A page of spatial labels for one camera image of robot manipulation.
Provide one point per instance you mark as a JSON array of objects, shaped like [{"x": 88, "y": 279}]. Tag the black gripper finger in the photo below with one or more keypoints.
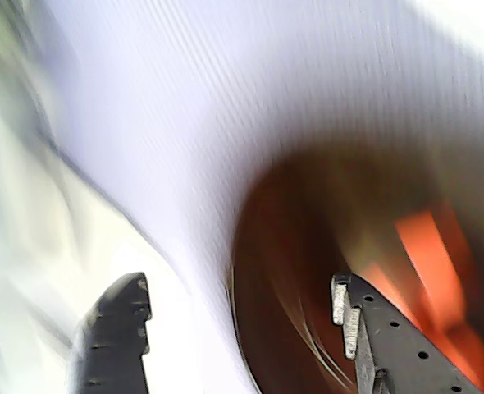
[
  {"x": 394, "y": 361},
  {"x": 110, "y": 344}
]

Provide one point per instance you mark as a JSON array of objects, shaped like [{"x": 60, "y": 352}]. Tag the black round metal pot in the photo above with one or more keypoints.
[{"x": 275, "y": 287}]

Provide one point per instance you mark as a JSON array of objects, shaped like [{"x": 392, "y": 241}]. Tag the red cube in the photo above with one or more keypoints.
[{"x": 430, "y": 254}]

